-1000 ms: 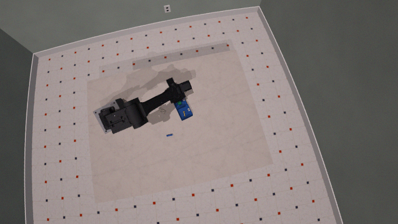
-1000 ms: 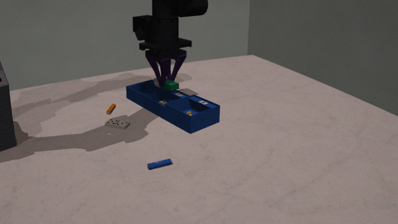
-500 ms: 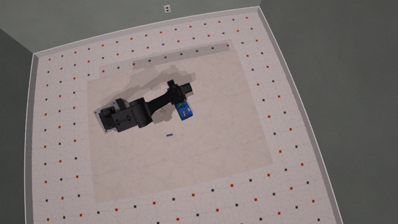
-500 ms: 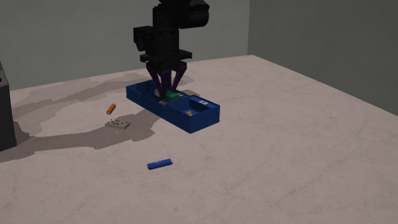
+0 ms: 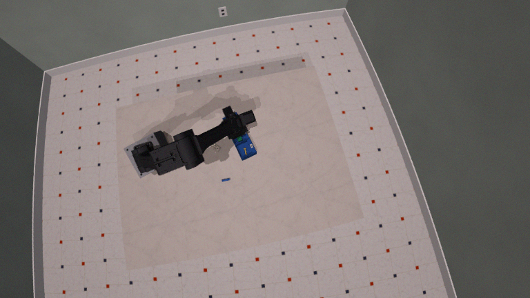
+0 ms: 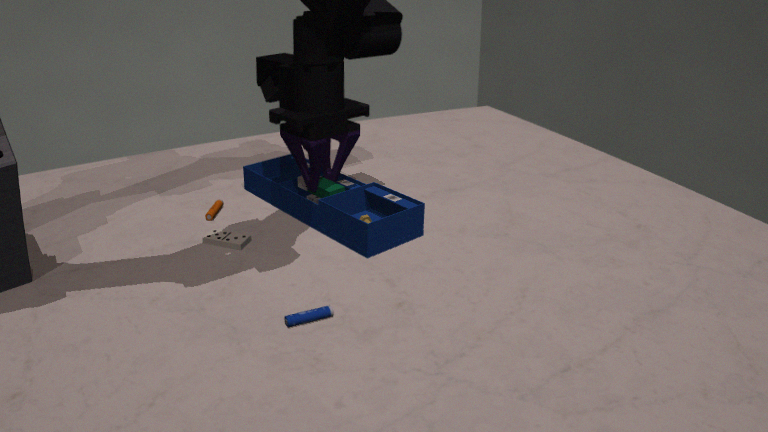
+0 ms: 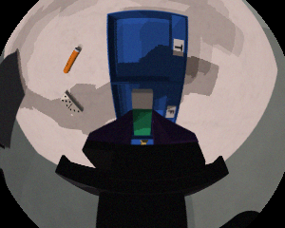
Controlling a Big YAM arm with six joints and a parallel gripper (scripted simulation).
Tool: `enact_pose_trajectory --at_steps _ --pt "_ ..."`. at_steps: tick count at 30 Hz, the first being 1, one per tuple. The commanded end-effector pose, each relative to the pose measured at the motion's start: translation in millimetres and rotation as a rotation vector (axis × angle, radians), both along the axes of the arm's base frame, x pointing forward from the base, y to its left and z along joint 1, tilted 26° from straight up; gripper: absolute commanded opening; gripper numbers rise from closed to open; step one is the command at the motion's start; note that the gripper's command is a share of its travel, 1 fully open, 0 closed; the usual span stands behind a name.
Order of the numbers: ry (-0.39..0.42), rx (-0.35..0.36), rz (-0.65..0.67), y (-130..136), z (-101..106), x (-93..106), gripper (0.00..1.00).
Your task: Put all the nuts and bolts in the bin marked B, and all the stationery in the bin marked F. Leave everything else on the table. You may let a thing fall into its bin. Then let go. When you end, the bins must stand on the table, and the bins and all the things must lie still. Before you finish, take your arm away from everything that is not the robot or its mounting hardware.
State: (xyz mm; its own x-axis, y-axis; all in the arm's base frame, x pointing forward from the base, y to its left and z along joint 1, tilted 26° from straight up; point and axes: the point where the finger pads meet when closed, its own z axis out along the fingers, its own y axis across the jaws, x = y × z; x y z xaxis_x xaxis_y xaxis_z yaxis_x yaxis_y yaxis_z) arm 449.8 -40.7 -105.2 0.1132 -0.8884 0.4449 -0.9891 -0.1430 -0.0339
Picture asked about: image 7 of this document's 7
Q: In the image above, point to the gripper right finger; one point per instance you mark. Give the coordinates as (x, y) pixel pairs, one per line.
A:
(170, 132)

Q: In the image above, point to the orange cylinder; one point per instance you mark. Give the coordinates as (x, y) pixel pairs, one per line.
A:
(71, 59)

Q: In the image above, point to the white domino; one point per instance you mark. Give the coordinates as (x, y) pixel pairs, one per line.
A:
(71, 105)

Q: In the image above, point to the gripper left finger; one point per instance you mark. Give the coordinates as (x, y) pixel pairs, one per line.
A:
(114, 132)

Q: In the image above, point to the dark blue rack of bins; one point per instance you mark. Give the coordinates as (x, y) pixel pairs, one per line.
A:
(138, 50)

